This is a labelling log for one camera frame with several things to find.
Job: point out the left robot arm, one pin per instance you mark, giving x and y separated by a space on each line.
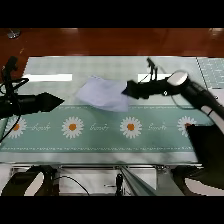
13 105

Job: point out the silver frame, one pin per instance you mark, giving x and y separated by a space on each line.
140 186

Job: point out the pale lavender shirt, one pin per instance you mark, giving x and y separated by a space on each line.
103 94

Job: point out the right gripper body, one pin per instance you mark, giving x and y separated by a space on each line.
148 89

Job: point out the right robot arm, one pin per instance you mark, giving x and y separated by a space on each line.
200 96

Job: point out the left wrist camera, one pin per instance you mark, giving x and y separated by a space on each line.
11 65

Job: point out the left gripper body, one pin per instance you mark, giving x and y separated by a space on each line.
41 102

